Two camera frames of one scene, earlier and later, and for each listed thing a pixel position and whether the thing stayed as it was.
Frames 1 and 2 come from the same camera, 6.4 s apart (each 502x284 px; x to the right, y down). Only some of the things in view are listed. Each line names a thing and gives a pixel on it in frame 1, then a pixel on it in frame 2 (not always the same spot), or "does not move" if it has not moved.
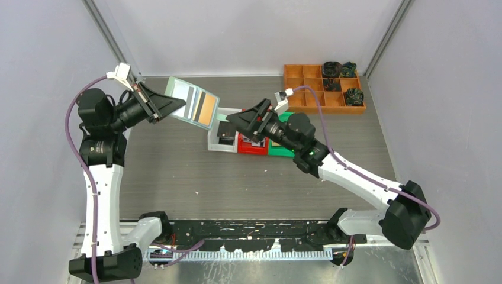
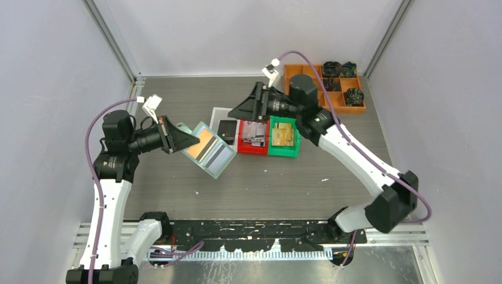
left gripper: [155, 105] → [172, 138]
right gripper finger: [248, 120] → [250, 108]
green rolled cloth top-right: [348, 69] does not move
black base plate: [260, 235] does not move
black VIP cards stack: [226, 133] does not move
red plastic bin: [246, 148] does not move
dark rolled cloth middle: [332, 85] does not move
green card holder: [201, 107] → [212, 153]
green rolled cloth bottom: [354, 97] does not move
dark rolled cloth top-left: [331, 70] does not move
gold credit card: [206, 113] → [199, 151]
